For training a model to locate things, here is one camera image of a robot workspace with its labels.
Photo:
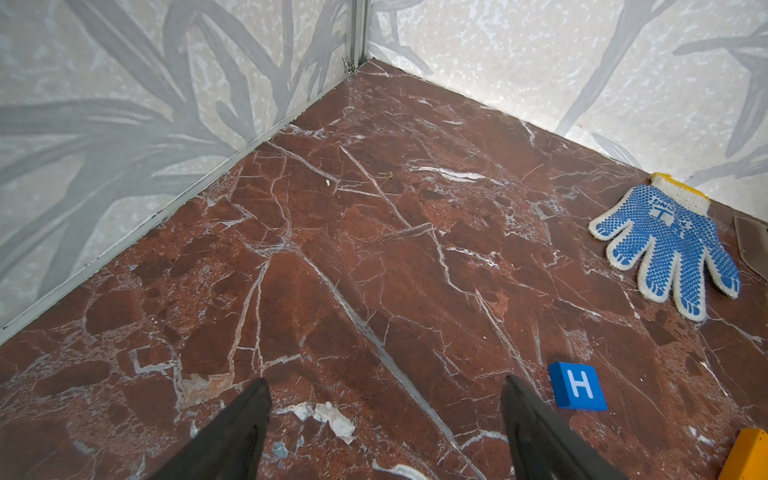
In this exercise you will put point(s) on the blue dotted work glove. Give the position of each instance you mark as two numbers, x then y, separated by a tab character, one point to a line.
664	226

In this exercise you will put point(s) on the orange wood block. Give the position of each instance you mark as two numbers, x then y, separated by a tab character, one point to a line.
748	457

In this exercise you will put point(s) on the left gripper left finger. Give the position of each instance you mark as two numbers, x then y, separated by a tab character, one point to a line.
231	446

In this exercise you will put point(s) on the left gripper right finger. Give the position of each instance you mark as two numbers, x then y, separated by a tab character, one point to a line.
542	445

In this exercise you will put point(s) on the blue letter H block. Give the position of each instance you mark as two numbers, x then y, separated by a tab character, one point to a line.
576	387

